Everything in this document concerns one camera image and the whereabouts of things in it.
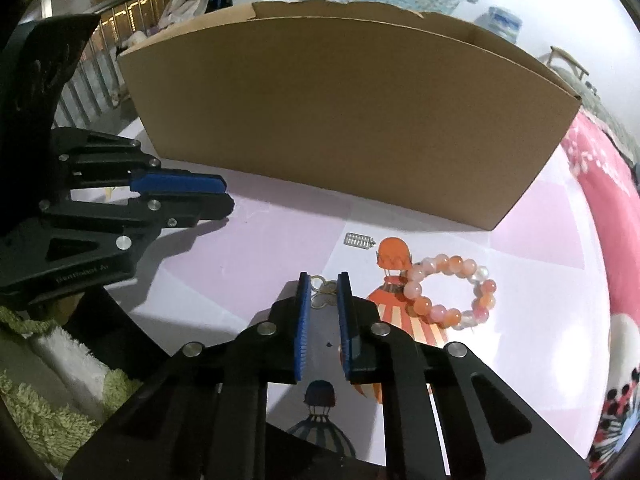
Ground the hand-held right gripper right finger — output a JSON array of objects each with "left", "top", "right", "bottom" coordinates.
[{"left": 336, "top": 271, "right": 592, "bottom": 480}]

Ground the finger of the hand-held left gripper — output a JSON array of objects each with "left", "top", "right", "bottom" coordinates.
[
  {"left": 50, "top": 127, "right": 227, "bottom": 197},
  {"left": 10, "top": 192, "right": 236, "bottom": 267}
]

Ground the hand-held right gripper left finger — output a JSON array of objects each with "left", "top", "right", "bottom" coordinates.
[{"left": 62, "top": 271, "right": 311, "bottom": 480}]

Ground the gold looped ornament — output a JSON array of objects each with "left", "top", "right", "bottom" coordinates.
[{"left": 307, "top": 274, "right": 338, "bottom": 309}]

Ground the brown cardboard box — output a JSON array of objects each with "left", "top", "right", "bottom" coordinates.
[{"left": 116, "top": 1, "right": 583, "bottom": 232}]

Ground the metal railing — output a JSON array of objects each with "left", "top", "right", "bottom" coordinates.
[{"left": 55, "top": 0, "right": 171, "bottom": 126}]

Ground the pink balloon print tablecloth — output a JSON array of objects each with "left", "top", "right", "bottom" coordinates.
[{"left": 107, "top": 120, "right": 613, "bottom": 471}]

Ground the green white shaggy rug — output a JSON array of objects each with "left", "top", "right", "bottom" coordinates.
[{"left": 0, "top": 305, "right": 146, "bottom": 471}]

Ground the pink floral blanket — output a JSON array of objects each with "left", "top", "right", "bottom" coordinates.
[{"left": 559, "top": 110, "right": 640, "bottom": 476}]

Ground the grey patterned cloth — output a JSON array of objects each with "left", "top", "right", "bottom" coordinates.
[{"left": 575, "top": 77, "right": 640, "bottom": 161}]

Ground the wooden chair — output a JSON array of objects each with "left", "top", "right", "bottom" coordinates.
[{"left": 542, "top": 45, "right": 593, "bottom": 81}]

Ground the orange pink bead bracelet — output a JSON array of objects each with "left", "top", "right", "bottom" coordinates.
[{"left": 404, "top": 254, "right": 498, "bottom": 331}]

